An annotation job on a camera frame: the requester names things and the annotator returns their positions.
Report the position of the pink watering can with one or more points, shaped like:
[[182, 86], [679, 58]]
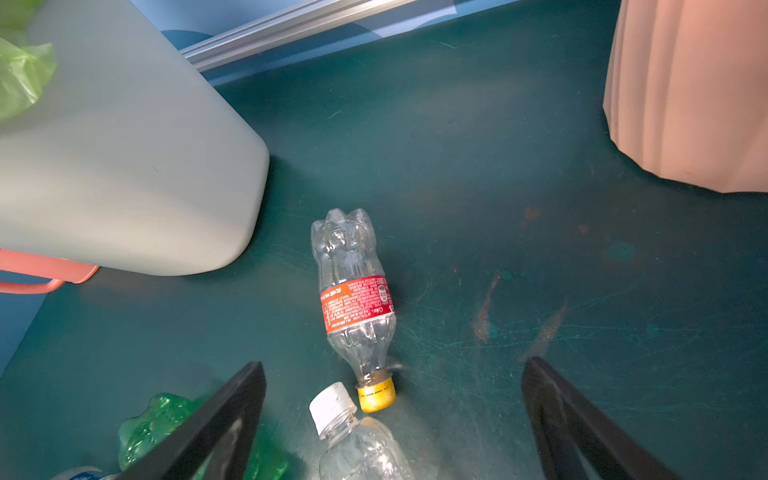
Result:
[[56, 271]]

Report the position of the terracotta ribbed flower pot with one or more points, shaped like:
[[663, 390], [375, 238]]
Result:
[[686, 91]]

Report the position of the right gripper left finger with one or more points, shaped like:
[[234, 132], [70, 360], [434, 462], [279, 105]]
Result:
[[217, 437]]

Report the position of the green bin liner bag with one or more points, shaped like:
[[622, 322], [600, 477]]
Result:
[[26, 69]]

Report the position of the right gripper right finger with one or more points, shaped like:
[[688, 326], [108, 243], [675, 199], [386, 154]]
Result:
[[570, 430]]

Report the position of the pepsi bottle blue cap left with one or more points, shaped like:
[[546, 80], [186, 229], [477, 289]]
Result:
[[84, 473]]

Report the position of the aluminium back frame rail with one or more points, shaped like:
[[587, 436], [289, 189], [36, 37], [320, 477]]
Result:
[[281, 28]]

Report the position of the clear bottle red label yellow cap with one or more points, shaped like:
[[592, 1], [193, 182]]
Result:
[[356, 302]]

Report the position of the green plastic bottle yellow cap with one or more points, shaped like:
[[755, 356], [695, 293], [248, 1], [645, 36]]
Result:
[[137, 436]]

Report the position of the white plastic waste bin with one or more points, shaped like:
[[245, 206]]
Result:
[[131, 160]]

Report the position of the clear bottle white cap ribbed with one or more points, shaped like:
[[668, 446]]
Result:
[[356, 448]]

